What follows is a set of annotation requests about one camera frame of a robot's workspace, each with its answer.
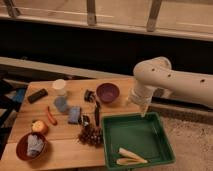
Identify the small black clip upper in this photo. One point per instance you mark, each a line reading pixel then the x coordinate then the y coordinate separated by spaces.
pixel 89 96

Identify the white plastic cup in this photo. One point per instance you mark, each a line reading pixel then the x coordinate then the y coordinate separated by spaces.
pixel 59 86

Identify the red yellow apple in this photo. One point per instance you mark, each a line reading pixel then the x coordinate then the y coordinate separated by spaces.
pixel 39 126

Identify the dark knife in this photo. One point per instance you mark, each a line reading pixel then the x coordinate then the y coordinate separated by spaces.
pixel 97 113

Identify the purple bowl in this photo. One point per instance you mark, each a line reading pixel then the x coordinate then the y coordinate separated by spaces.
pixel 107 92

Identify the black chair frame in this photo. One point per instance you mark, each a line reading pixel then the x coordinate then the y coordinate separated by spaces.
pixel 10 99

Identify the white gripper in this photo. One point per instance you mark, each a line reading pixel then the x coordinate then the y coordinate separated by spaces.
pixel 141 96

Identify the black rectangular remote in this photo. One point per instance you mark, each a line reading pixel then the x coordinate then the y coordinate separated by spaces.
pixel 37 96

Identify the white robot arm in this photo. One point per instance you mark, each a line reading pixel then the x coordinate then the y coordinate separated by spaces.
pixel 149 75

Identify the red chili pepper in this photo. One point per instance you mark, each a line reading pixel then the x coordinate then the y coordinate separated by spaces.
pixel 52 120

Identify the small black clip lower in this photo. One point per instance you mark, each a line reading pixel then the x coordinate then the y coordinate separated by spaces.
pixel 84 120

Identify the red bowl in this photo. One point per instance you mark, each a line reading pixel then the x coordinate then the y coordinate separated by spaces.
pixel 21 148

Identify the lower corn husk piece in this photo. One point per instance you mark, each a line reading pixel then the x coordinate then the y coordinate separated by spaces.
pixel 126 161

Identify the light blue towel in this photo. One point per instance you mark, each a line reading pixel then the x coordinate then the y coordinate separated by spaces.
pixel 34 145

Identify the brown pine cone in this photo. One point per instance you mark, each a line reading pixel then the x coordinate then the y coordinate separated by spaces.
pixel 91 136

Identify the blue sponge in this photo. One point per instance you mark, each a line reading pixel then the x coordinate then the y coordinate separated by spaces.
pixel 74 114

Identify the green plastic tray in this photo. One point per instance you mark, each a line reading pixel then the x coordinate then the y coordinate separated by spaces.
pixel 144 136

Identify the small black clip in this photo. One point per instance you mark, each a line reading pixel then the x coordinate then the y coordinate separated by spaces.
pixel 84 120
pixel 89 96

